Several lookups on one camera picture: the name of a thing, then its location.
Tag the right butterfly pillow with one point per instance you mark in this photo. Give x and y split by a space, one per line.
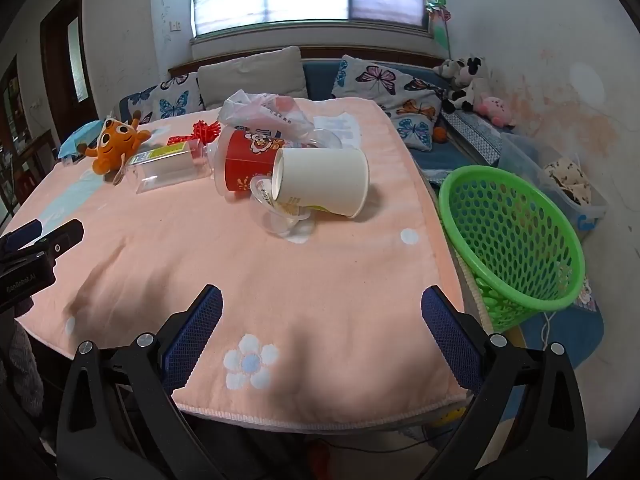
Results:
412 104

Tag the pink flower blanket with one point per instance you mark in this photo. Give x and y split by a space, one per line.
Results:
321 331

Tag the dark wooden door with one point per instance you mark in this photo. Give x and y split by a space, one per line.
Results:
65 71

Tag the cow plush toy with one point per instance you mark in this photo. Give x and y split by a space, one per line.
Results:
468 84

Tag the butterfly pillow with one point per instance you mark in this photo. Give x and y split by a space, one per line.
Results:
173 97
412 104

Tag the beige cushion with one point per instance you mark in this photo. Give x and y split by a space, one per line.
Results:
277 72

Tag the green plastic trash basket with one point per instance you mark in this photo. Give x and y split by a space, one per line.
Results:
521 249

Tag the spotted beige cloth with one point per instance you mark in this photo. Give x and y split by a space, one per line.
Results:
571 180

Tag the orange plush toy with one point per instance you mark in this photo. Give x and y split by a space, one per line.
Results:
117 142

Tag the red cartoon paper cup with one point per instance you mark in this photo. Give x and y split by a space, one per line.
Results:
241 155

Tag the grey plush toy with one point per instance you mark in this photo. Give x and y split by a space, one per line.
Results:
448 69

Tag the plastic bag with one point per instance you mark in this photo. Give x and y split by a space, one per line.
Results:
266 116

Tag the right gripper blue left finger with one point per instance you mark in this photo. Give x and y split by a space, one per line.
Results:
185 335

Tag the white paper cup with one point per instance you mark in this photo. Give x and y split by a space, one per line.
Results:
335 180

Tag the small orange ball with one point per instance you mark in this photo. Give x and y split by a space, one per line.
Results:
440 135

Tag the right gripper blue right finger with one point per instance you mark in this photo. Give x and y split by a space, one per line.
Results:
458 336

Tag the clear plastic box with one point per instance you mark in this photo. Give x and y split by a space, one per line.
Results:
168 165

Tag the clear storage bin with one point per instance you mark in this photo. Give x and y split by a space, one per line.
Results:
526 157

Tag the pink plush toy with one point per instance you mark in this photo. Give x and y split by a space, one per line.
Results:
496 111

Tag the blue sofa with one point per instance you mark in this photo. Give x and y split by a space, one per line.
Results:
320 72

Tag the blue floor mat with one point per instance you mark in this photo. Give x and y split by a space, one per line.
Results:
580 331

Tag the left butterfly pillow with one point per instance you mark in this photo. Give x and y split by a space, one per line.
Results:
173 97

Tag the patterned blue cloth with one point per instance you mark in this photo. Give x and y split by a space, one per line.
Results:
483 137

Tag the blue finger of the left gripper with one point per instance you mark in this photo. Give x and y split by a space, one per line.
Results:
15 240
60 240

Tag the colourful pinwheel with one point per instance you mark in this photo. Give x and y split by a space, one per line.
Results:
438 17

